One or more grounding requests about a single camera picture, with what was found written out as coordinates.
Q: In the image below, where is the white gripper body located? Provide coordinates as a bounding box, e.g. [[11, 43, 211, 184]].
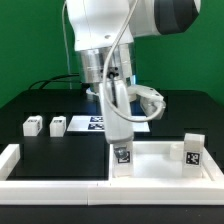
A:
[[99, 80, 166, 144]]

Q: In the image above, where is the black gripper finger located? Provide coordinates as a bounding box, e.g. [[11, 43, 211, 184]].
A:
[[114, 146, 128, 159]]

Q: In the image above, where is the white square table top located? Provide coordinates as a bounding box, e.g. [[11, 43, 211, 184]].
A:
[[109, 141, 224, 188]]

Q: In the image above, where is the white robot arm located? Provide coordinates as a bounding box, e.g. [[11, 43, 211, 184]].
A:
[[66, 0, 201, 159]]

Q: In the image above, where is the white U-shaped obstacle fence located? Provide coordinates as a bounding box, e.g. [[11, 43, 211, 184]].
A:
[[0, 144, 224, 205]]

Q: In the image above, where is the white AprilTag base plate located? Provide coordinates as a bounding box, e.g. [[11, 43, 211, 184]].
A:
[[67, 115, 150, 132]]

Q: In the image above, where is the black cable bundle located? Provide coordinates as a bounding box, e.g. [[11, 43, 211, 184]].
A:
[[27, 73, 83, 91]]

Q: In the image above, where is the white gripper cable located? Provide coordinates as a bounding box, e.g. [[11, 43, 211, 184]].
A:
[[103, 0, 167, 123]]

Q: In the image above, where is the white hanging cable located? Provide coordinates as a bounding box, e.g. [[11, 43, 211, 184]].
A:
[[61, 0, 74, 90]]

